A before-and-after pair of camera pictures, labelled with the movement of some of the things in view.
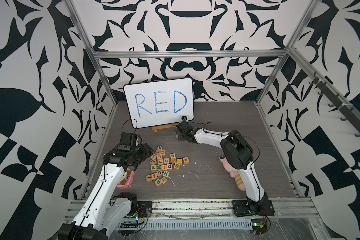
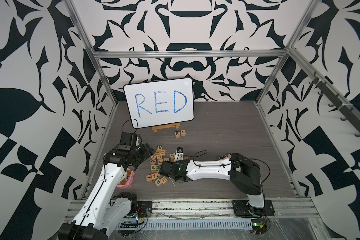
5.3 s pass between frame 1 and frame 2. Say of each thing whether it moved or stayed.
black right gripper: moved
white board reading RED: stayed
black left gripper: stayed
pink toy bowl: stayed
